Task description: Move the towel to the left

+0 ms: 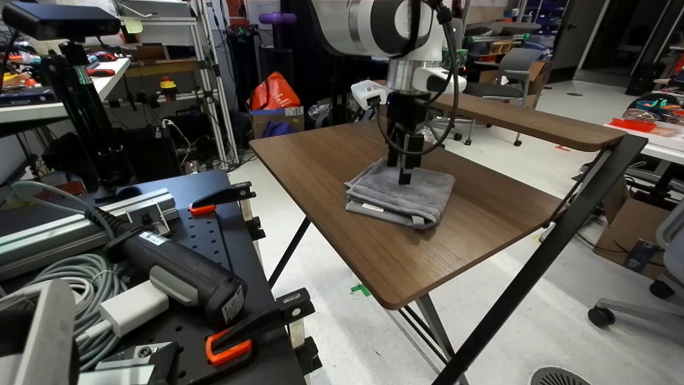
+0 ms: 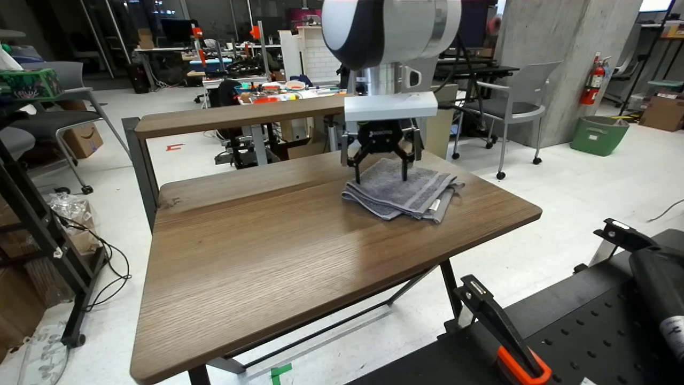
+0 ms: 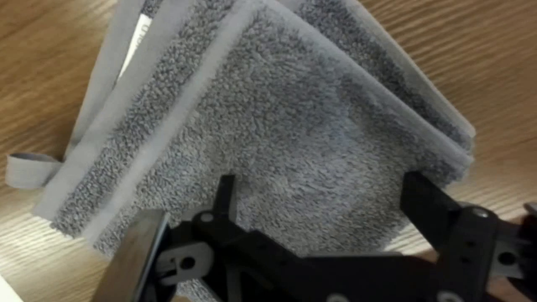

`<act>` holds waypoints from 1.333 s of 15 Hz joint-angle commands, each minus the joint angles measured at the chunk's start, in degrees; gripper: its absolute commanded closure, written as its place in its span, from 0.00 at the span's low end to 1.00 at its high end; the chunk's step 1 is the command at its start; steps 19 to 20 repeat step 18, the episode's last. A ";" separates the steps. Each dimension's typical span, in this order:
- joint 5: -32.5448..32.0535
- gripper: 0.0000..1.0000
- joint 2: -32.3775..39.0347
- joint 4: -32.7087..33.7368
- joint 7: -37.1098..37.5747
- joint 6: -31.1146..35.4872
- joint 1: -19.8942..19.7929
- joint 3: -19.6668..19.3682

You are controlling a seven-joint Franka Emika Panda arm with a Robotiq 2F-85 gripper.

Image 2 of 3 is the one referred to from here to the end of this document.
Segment brown cardboard box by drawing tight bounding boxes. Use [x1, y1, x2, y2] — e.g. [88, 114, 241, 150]
[639, 95, 684, 135]

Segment beige cabinet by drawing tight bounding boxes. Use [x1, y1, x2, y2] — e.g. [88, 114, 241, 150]
[420, 82, 459, 160]

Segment grey armchair on castors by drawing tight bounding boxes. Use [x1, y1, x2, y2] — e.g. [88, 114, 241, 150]
[449, 61, 565, 180]

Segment black floor cable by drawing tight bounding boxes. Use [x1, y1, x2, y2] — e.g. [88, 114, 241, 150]
[68, 219, 135, 313]

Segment green tape strip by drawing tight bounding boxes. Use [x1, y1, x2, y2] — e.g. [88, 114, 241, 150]
[266, 362, 294, 385]

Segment green plastic bin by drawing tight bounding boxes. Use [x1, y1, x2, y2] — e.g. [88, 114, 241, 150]
[567, 114, 633, 158]

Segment black metal desk frame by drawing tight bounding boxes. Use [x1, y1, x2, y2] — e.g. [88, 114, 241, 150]
[122, 114, 465, 385]

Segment black background desk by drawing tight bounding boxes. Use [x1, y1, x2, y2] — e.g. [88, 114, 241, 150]
[455, 56, 521, 84]

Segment grey office chair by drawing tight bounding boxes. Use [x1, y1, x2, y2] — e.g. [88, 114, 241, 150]
[0, 61, 132, 197]

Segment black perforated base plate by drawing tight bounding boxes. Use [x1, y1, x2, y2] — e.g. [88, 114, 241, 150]
[349, 227, 684, 385]

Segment small cardboard box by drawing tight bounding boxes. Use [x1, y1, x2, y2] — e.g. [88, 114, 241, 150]
[62, 123, 106, 160]

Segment black clamp with orange handle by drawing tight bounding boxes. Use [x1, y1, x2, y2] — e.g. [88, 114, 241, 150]
[451, 274, 556, 385]

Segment red fire extinguisher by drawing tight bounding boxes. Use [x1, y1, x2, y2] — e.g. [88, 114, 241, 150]
[576, 51, 612, 110]

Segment black metal clamp lever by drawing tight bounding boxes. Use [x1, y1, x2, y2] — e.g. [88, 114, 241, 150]
[592, 216, 662, 254]

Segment black cylinder with white label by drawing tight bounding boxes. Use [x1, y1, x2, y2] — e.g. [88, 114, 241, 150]
[626, 246, 684, 360]

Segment black metal rack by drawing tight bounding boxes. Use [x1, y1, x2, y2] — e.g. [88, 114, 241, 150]
[0, 138, 113, 350]

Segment raised wooden desk shelf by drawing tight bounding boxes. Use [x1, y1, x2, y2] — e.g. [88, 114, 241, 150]
[132, 95, 349, 141]

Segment grey towel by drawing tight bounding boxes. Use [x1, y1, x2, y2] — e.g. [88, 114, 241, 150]
[340, 157, 465, 224]

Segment large cardboard box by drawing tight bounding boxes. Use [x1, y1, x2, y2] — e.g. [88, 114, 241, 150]
[0, 266, 49, 364]

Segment white slatted board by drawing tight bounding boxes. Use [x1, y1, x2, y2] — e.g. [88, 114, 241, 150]
[278, 24, 342, 85]

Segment clear plastic bag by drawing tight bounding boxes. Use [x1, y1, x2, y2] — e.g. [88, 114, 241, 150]
[43, 191, 99, 232]

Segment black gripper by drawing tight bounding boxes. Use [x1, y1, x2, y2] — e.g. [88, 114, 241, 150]
[346, 117, 426, 187]

